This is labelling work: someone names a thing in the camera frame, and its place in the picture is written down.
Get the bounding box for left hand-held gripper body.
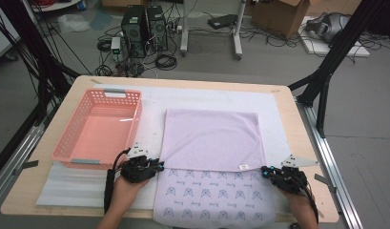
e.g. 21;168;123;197
119;141;156;184

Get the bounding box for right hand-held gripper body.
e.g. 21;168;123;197
268;154;319;195

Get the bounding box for pink plastic basket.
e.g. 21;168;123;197
50;89;143;171

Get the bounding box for lilac patterned towel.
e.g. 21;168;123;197
153;108;277;229

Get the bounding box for person's left hand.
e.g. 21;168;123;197
111;176;151;212

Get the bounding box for person's right hand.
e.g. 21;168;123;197
278;188;316;219

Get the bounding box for ribbed pale grey sheet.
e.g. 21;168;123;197
35;161;153;209

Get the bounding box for white grid mat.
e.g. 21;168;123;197
87;83;297;215

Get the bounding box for small white device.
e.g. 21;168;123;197
110;36;122;62

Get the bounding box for white floor board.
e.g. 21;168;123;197
298;15;372;59

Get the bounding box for black computer tower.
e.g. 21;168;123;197
146;5;169;52
120;4;150;60

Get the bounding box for white power strip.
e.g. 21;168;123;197
170;20;183;36

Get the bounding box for open cardboard box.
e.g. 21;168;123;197
250;0;311;41

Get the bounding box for teal floor sheet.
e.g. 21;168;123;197
89;9;114;31

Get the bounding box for grey rounded device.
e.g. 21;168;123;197
305;11;352;44

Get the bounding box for black flat box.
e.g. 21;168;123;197
207;13;239;31

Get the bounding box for clear plastic bag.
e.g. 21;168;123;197
57;12;92;34

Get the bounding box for white round table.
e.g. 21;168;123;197
30;0;84;13

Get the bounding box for grey cabinet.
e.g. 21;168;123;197
0;4;21;62

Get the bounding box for grey metal bracket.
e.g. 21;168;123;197
12;159;40;177
314;173;338;194

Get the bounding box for black sleeved left gripper cable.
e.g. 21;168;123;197
103;147;133;215

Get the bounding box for aluminium rail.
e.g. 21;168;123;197
296;100;364;229
0;104;48;209

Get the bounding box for coiled black cable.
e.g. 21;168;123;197
154;53;178;72
96;39;113;53
94;64;114;77

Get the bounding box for white stand frame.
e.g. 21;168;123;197
179;0;248;61

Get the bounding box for black metal frame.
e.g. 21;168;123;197
287;0;390;139
0;0;82;126

